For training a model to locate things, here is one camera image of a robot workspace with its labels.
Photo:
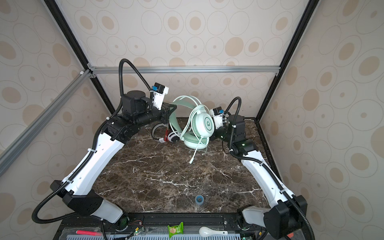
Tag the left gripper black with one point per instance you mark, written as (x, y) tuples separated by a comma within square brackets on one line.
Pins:
[(166, 111)]

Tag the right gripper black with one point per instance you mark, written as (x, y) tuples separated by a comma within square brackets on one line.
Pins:
[(213, 137)]

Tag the green headphones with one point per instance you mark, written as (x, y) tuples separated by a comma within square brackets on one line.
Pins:
[(199, 127)]

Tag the white black headphones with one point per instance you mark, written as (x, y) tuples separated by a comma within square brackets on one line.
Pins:
[(169, 136)]

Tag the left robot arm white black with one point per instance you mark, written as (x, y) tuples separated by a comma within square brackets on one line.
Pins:
[(134, 111)]

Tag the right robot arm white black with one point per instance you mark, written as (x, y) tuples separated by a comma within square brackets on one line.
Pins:
[(287, 211)]

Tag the blue tape roll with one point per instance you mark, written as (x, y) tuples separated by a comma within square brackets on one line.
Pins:
[(199, 199)]

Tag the white ceramic spoon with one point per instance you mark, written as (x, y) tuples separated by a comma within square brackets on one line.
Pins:
[(208, 232)]

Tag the green snack packet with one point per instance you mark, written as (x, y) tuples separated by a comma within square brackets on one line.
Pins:
[(176, 230)]

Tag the pink marker pen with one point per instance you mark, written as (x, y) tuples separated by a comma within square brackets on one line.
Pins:
[(88, 233)]

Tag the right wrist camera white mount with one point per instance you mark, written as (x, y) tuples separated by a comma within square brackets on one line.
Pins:
[(217, 116)]

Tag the horizontal aluminium rail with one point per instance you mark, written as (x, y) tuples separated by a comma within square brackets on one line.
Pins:
[(188, 70)]

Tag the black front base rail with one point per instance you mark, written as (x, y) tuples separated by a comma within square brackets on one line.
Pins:
[(158, 223)]

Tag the left diagonal aluminium rail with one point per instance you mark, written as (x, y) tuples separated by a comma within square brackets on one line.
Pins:
[(28, 135)]

